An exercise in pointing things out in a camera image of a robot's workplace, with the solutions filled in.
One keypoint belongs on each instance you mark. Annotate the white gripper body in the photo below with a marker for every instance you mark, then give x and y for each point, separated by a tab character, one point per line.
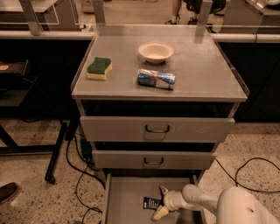
170	200

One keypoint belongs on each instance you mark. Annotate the bottom grey open drawer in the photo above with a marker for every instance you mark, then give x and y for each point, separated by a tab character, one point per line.
124	203

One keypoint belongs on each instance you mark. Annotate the middle grey drawer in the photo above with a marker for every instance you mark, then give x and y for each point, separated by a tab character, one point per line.
174	160

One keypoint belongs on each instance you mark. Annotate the blue silver energy drink can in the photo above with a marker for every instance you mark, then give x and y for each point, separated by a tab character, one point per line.
156	79

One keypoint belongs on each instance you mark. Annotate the black table frame left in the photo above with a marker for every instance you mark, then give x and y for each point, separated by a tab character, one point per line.
14	89

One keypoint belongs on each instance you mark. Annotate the dark blue rxbar wrapper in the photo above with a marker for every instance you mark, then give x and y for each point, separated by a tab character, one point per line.
150	203

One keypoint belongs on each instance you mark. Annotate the grey metal drawer cabinet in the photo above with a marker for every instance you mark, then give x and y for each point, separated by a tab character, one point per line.
205	87

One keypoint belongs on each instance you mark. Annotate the top grey drawer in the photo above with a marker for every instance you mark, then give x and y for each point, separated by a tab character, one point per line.
155	129

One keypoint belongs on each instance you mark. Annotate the cream paper bowl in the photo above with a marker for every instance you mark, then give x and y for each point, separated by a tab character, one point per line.
156	52

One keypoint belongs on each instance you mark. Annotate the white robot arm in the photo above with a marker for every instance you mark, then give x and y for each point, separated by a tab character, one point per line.
234	205

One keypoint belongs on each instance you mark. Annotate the green yellow sponge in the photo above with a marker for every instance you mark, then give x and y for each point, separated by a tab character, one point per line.
99	69

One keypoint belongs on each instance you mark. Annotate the white horizontal rail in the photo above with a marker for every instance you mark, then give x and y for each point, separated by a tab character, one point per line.
79	35

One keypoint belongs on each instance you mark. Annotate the dark shoe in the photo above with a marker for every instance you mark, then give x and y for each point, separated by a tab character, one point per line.
8	191

